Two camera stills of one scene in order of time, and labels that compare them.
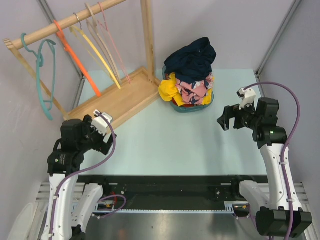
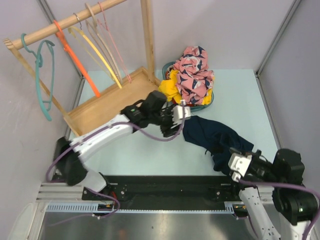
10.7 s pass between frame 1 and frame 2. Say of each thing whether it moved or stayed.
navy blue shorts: moved
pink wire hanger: stayed
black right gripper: moved
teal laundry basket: stayed
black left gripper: moved
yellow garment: stayed
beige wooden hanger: stayed
